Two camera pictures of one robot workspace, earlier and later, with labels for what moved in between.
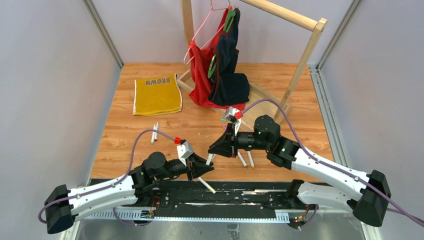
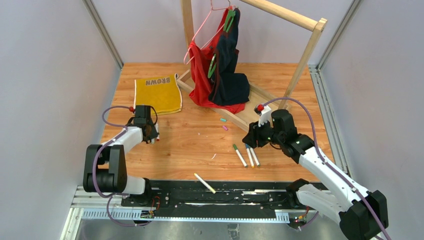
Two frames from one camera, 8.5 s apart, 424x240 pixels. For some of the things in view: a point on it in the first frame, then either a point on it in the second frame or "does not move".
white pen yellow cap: [206, 185] does not move
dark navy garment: [228, 87] does not move
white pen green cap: [242, 159] does not move
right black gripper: [233, 141] -> [253, 137]
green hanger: [231, 14] does not move
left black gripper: [191, 165] -> [151, 133]
